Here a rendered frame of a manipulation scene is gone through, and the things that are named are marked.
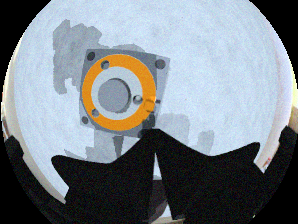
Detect orange round plate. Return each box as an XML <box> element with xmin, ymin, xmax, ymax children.
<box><xmin>82</xmin><ymin>53</ymin><xmax>157</xmax><ymax>131</ymax></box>

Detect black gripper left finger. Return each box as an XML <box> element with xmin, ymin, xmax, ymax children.
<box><xmin>51</xmin><ymin>128</ymin><xmax>156</xmax><ymax>222</ymax></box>

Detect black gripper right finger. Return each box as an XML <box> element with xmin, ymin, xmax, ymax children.
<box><xmin>154</xmin><ymin>128</ymin><xmax>261</xmax><ymax>220</ymax></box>

